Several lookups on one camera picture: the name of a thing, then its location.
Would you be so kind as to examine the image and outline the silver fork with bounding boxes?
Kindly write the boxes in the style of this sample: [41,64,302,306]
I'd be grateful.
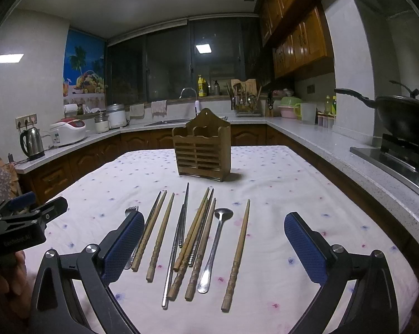
[124,206,138,270]

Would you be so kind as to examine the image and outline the long silver metal chopstick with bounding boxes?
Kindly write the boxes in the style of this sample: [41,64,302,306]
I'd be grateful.
[161,184,189,311]

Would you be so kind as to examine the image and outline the short silver metal chopstick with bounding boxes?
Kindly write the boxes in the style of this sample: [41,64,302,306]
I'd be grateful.
[178,203,187,248]

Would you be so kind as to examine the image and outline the silver spoon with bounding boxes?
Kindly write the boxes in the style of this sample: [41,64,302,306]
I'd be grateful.
[198,208,234,294]

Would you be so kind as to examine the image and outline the wooden chopstick long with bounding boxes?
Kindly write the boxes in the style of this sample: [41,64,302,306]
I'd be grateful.
[173,188,210,271]

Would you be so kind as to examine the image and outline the dish rack with utensils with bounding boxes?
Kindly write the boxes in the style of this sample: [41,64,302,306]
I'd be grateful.
[226,79,261,117]

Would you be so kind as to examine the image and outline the person's left hand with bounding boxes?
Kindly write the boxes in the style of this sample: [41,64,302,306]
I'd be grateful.
[0,250,32,319]

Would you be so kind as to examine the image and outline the wooden lower cabinets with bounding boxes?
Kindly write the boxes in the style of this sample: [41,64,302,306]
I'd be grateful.
[18,124,301,206]

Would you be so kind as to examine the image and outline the wooden cabinets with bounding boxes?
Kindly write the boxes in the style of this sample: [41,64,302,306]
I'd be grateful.
[18,124,301,206]
[250,0,334,82]

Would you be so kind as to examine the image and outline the steel electric kettle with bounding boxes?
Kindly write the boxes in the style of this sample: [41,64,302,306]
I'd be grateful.
[20,127,45,161]

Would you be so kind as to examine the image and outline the white red rice cooker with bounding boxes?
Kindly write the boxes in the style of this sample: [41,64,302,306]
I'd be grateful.
[49,118,86,147]

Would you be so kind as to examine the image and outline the small white jar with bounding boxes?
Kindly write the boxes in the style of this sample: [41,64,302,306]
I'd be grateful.
[95,112,110,134]

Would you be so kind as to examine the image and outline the gas stove top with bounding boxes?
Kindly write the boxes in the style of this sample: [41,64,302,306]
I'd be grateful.
[350,134,419,195]

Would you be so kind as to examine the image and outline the tropical fruit poster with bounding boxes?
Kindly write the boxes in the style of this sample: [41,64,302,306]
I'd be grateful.
[63,29,107,110]

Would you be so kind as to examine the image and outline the white floral tablecloth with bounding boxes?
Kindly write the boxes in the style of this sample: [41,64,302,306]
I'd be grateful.
[26,165,419,333]

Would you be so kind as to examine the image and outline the hanging dish cloth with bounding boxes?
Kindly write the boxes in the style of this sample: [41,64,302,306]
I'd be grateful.
[150,100,167,117]

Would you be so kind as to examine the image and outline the spice jar set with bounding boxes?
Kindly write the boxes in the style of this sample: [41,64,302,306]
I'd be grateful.
[318,112,335,130]

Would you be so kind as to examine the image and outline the wooden utensil holder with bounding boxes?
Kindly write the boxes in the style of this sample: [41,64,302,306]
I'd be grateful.
[172,108,232,182]

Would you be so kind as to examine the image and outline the green condiment bottles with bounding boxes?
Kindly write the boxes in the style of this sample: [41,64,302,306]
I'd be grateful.
[324,95,337,116]

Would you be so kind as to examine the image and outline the translucent plastic pitcher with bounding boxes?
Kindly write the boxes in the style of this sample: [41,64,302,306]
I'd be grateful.
[293,103,317,125]

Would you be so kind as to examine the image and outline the green and pink basins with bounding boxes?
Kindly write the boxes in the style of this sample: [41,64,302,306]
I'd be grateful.
[278,97,303,119]

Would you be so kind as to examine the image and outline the chrome sink faucet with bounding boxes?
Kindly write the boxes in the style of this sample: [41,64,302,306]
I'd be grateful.
[179,87,200,116]

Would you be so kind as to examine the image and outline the knife block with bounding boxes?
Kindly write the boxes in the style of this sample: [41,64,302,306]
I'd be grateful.
[265,91,274,118]

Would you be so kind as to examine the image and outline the yellow oil bottle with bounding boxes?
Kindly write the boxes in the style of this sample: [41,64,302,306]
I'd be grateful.
[198,75,208,97]

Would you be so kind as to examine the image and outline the wooden upper cabinets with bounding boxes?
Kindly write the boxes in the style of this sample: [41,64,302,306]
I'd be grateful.
[250,0,334,82]

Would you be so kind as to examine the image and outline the wall power outlet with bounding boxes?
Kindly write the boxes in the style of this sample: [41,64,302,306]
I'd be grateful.
[15,113,37,130]

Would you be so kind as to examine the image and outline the black wok with handle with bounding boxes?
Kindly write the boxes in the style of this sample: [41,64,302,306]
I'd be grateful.
[334,88,419,145]

